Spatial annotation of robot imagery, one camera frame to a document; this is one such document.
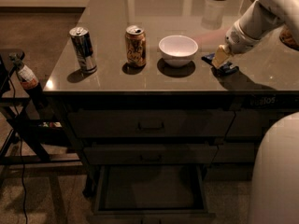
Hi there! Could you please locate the top left drawer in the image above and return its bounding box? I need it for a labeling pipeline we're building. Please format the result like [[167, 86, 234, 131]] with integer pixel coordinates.
[[67, 110, 234, 138]]

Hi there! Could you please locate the middle left drawer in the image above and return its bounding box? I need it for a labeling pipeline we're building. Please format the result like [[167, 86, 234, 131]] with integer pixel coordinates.
[[83, 144, 218, 164]]

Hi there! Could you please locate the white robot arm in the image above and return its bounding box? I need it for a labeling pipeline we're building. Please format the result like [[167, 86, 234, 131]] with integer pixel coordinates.
[[212, 0, 299, 224]]

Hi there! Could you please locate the white bowl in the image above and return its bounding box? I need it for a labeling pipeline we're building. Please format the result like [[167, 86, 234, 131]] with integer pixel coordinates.
[[159, 35, 198, 68]]

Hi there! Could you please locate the blue silver energy drink can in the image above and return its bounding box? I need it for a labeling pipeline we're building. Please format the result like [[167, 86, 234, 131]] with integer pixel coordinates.
[[69, 27, 97, 74]]

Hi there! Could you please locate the black cable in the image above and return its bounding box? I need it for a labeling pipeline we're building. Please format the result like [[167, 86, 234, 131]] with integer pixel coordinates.
[[6, 66, 30, 224]]

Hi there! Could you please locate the bottom right drawer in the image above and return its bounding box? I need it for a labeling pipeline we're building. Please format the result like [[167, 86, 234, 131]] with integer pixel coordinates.
[[203, 164, 253, 181]]

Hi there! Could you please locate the middle right drawer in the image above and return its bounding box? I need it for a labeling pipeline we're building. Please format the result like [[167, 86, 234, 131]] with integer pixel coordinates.
[[214, 143, 255, 163]]

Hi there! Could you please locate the open bottom drawer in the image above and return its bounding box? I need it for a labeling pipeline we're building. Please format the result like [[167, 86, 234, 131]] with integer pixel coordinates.
[[87, 164, 215, 224]]

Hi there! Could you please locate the top right drawer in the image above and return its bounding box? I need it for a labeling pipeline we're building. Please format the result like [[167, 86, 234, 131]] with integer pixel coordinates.
[[226, 109, 279, 140]]

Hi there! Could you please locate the blue rxbar blueberry bar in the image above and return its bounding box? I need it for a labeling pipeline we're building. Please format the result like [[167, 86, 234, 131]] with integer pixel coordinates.
[[201, 53, 239, 77]]

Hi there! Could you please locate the black side table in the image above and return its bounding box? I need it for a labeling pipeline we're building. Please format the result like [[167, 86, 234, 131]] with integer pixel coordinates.
[[0, 49, 83, 185]]

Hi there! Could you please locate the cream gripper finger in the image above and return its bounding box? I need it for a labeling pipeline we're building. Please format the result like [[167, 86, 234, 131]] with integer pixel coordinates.
[[212, 45, 232, 69]]

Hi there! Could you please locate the dark soda bottle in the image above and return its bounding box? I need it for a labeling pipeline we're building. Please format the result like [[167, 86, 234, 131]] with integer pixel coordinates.
[[9, 53, 48, 110]]

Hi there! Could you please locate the orange soda can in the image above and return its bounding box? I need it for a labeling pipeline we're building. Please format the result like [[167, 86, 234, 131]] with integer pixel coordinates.
[[125, 25, 146, 67]]

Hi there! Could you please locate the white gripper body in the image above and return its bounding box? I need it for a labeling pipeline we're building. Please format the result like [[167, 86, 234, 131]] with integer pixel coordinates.
[[225, 19, 261, 54]]

